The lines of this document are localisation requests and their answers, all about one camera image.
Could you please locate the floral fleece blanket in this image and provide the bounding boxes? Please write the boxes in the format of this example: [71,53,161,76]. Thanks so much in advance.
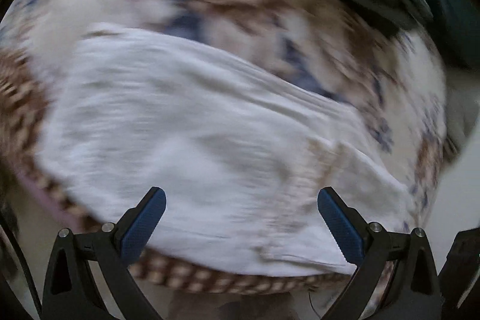
[1,0,447,295]

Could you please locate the white pants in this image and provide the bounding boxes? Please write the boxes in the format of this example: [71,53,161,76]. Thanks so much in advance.
[37,24,413,277]

